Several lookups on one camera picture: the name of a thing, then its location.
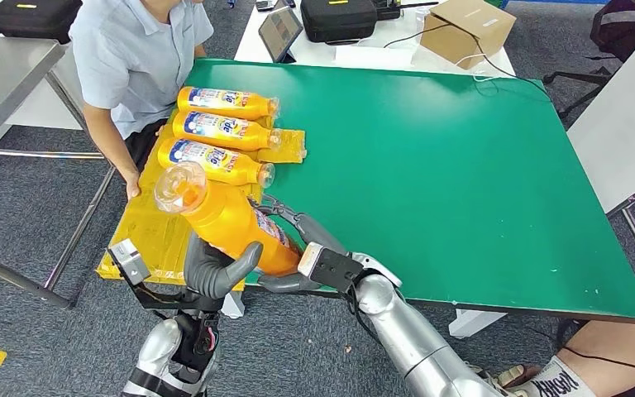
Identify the person's right hand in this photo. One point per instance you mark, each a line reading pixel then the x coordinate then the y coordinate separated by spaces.
pixel 133 187

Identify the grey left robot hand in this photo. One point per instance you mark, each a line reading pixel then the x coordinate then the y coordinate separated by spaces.
pixel 205 274

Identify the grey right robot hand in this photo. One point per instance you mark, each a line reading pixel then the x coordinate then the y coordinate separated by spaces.
pixel 315 235

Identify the orange detergent bottle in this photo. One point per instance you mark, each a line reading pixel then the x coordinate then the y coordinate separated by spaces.
pixel 224 219
pixel 186 106
pixel 241 174
pixel 183 137

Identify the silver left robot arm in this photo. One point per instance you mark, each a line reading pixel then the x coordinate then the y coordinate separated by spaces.
pixel 156 350

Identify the person's right forearm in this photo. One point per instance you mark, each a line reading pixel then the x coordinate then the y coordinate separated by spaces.
pixel 106 142

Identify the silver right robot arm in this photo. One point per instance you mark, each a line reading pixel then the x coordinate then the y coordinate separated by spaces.
pixel 405 334

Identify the white table leg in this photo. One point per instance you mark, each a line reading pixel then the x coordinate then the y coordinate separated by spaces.
pixel 473 324
pixel 235 307

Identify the yellow taped cardboard mat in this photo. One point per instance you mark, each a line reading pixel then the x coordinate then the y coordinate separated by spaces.
pixel 153 235

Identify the white table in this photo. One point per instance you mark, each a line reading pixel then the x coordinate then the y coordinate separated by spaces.
pixel 49 90
pixel 317 52

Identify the seated person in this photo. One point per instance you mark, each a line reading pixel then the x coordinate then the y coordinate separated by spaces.
pixel 131 55

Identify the black case with yellow label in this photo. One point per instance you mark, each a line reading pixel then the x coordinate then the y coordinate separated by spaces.
pixel 339 21
pixel 35 19

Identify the grey tablet on stand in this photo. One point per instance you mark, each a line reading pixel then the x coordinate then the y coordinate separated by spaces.
pixel 279 30

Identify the black handheld radio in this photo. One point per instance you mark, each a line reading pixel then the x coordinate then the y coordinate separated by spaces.
pixel 386 8

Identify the grey sneaker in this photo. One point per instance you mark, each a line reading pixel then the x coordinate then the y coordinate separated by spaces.
pixel 506 378

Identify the brown cardboard box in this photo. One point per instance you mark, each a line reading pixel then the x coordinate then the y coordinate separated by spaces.
pixel 462 35

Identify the white printed sock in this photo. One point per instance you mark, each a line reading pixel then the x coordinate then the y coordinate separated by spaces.
pixel 564 381

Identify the person's bare leg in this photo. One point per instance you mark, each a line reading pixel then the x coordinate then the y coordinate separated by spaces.
pixel 613 340

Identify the pale grey table steel legs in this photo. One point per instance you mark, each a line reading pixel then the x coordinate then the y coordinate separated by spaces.
pixel 619 123

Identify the black office chair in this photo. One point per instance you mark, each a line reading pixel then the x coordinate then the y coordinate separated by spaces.
pixel 619 30

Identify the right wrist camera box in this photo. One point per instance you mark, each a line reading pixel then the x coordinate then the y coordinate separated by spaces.
pixel 328 268

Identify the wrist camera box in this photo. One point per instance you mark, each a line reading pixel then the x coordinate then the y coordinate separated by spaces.
pixel 128 263
pixel 328 268

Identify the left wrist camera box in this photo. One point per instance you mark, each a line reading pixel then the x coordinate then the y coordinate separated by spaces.
pixel 128 263

